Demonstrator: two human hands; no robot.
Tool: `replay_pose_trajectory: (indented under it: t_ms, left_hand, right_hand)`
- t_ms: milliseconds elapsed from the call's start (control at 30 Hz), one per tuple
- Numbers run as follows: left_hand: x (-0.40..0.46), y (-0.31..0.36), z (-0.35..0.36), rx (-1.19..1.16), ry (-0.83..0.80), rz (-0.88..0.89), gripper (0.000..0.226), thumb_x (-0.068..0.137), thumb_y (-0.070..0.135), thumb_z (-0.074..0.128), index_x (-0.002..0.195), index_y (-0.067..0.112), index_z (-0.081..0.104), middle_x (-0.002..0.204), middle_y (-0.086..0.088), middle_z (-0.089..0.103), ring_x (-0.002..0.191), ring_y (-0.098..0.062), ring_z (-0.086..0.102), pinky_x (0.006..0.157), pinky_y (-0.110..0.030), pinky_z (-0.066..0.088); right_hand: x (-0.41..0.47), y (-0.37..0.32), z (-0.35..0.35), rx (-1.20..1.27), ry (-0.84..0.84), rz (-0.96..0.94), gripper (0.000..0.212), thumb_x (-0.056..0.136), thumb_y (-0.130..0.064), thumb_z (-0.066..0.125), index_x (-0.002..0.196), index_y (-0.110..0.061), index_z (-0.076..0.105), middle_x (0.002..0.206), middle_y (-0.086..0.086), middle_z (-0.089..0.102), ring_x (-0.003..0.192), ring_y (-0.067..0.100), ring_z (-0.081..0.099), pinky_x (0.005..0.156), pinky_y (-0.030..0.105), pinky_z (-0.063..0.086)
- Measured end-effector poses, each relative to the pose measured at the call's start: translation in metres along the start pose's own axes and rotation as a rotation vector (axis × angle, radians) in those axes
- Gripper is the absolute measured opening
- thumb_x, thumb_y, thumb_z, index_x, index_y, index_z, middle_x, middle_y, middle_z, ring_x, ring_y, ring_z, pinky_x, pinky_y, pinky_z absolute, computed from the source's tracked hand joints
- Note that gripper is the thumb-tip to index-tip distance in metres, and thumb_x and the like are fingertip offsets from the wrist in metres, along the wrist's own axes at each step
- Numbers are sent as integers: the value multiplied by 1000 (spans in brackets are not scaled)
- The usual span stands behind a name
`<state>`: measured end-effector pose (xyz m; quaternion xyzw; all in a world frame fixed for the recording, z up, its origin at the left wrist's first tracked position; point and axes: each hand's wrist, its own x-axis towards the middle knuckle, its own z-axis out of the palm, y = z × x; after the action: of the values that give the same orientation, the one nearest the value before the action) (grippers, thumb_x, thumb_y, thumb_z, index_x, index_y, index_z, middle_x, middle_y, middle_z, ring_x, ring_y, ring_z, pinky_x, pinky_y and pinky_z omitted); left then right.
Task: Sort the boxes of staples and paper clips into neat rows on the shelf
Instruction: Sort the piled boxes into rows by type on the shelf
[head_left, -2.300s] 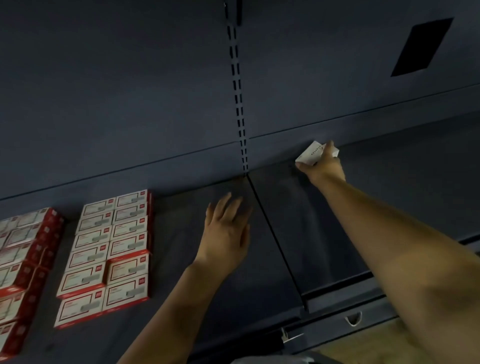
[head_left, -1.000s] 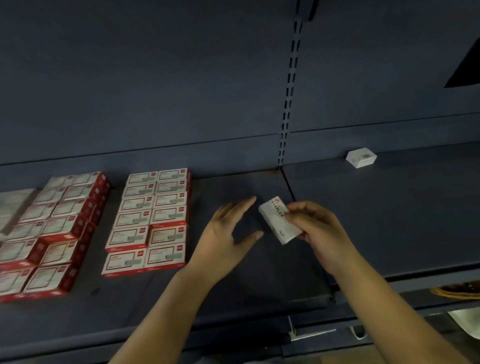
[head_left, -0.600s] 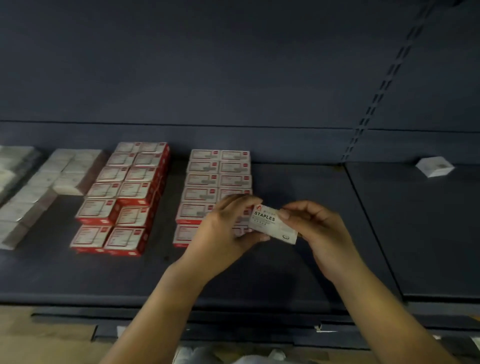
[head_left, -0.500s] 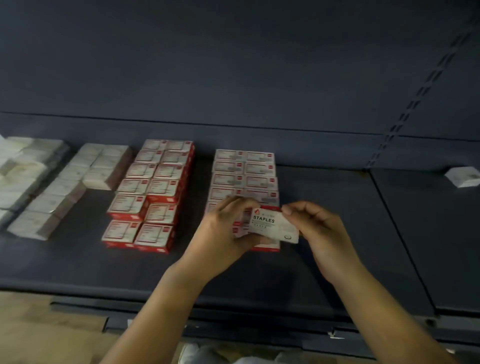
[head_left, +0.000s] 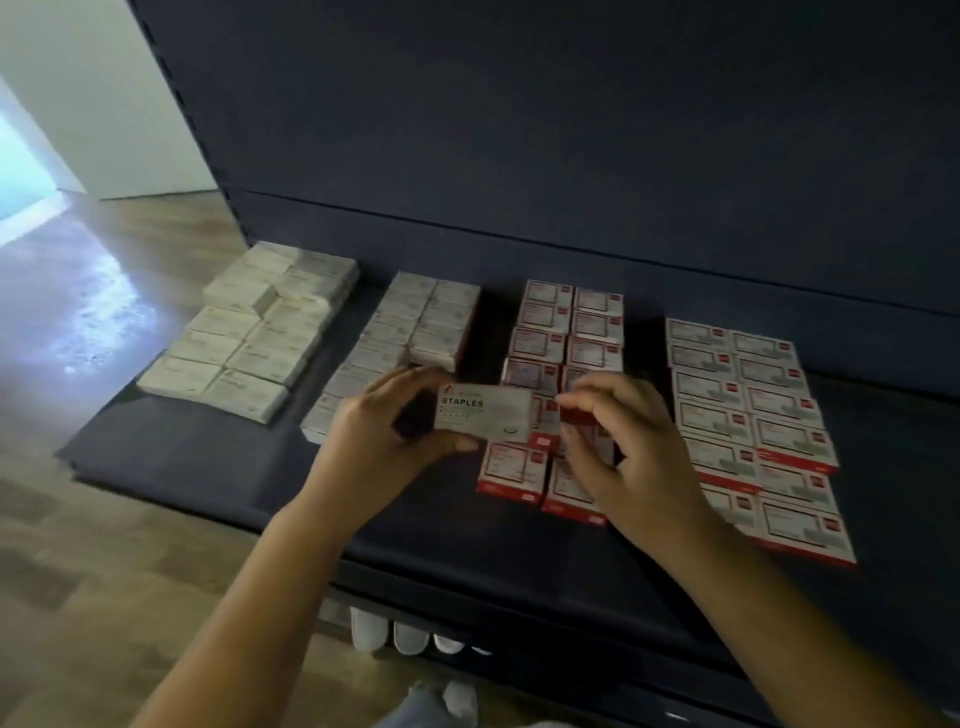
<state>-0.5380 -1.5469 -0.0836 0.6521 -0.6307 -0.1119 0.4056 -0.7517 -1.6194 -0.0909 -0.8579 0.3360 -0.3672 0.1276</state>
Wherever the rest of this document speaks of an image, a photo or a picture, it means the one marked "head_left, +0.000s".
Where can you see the person's left hand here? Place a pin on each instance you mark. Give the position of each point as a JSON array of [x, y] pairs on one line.
[[368, 458]]

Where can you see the person's right hand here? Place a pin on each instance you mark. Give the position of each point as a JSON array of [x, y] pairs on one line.
[[645, 480]]

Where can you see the small red white box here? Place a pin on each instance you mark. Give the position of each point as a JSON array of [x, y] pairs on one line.
[[723, 462], [783, 402], [714, 420], [738, 507], [807, 528], [528, 372], [764, 345], [543, 318], [798, 488], [596, 326], [795, 440], [548, 294], [537, 345], [699, 333], [543, 420], [578, 375], [708, 387], [512, 471], [593, 354], [773, 372], [570, 503], [597, 302], [704, 359]]

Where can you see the dark metal shelf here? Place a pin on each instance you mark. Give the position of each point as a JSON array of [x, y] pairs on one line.
[[600, 135]]

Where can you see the person's right forearm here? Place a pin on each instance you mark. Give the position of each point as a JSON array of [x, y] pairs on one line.
[[795, 638]]

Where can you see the person's left forearm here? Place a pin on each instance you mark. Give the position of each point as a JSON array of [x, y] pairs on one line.
[[240, 623]]

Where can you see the person's grey clothing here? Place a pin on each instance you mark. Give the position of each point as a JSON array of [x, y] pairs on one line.
[[408, 711]]

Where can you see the person's grey shoe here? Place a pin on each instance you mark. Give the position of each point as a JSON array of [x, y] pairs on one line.
[[462, 701]]

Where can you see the grey slipper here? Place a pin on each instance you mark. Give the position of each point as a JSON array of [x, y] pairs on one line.
[[410, 638], [368, 629]]

